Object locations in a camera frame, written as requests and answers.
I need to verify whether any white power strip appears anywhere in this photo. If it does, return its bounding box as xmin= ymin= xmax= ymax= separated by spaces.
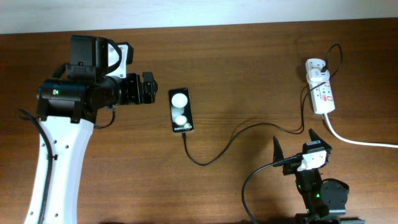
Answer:
xmin=305 ymin=58 xmax=335 ymax=114

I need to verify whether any white power strip cord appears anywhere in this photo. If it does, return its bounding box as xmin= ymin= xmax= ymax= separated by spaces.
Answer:
xmin=322 ymin=113 xmax=398 ymax=149

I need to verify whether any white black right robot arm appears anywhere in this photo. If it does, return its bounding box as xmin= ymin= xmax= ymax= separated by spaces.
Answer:
xmin=273 ymin=129 xmax=366 ymax=224

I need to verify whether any black smartphone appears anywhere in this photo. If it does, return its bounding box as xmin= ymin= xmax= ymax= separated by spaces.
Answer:
xmin=169 ymin=88 xmax=194 ymax=133

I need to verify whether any white USB charger adapter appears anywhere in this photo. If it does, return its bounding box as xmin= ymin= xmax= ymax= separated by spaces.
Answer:
xmin=307 ymin=68 xmax=330 ymax=84

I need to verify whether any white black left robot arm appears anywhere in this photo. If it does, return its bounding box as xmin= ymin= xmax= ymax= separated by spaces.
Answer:
xmin=25 ymin=35 xmax=158 ymax=223

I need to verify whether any black USB charging cable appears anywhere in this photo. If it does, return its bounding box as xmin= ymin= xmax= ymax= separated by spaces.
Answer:
xmin=182 ymin=43 xmax=344 ymax=167

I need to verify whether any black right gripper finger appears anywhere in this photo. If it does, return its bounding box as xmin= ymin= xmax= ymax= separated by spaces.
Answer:
xmin=273 ymin=136 xmax=285 ymax=167
xmin=308 ymin=129 xmax=323 ymax=144

